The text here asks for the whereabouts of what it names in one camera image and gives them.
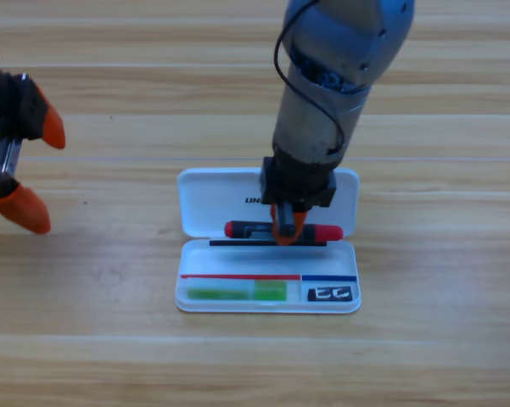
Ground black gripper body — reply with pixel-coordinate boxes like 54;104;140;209
258;152;339;238
0;66;48;201

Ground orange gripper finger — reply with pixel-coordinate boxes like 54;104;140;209
35;86;67;151
0;181;53;236
269;204;310;248

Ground black and red marker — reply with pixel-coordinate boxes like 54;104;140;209
223;219;345;243

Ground black eraser with sleeve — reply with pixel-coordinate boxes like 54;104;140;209
306;286;353;304

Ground white Unitree pencil case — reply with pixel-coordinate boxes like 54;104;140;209
174;167;362;315

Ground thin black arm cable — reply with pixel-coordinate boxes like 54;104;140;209
273;0;345;156

